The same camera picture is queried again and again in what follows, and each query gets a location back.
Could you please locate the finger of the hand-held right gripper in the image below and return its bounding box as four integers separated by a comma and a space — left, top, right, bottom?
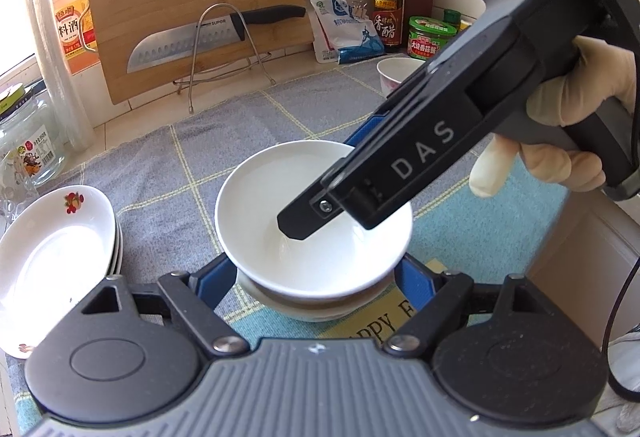
342, 114, 389, 149
276, 187, 352, 241

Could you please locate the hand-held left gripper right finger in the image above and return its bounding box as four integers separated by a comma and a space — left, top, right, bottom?
385, 253, 543, 358

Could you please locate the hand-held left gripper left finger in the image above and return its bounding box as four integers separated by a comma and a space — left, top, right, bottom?
82, 252, 248, 358

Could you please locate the white bowl with pink flowers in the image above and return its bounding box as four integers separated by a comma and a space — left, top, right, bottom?
215, 140, 414, 305
239, 267, 401, 324

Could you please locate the white plate with fruit print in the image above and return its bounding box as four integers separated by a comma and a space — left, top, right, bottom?
100, 210, 121, 277
102, 222, 124, 279
0, 184, 118, 360

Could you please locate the person's right hand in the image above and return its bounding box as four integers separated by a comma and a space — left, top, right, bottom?
469, 36, 640, 199

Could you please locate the white paper cup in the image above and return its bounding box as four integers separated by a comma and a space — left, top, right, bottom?
376, 57, 427, 97

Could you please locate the sauce jar with green lid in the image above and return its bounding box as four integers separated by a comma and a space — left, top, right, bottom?
407, 16, 458, 63

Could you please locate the white and blue salt bag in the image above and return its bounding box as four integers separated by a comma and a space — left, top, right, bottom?
304, 0, 386, 64

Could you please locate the grey and blue checked towel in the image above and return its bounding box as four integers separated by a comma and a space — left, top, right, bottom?
10, 61, 568, 437

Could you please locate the clear glass dish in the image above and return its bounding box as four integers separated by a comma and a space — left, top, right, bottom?
0, 177, 36, 224

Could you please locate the glass jar with green lid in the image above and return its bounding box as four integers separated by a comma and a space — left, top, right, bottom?
0, 84, 68, 190

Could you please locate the clear plastic wrap roll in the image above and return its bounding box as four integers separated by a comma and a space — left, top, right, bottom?
22, 0, 97, 150

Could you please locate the yellow cooking wine bottle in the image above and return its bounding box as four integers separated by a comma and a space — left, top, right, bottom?
50, 0, 98, 77

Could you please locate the metal wire rack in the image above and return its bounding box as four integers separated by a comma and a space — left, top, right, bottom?
172, 3, 277, 114

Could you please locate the black cable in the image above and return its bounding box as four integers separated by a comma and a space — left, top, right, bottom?
602, 197, 640, 403

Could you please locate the black handled kitchen knife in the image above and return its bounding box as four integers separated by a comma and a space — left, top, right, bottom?
126, 5, 307, 74

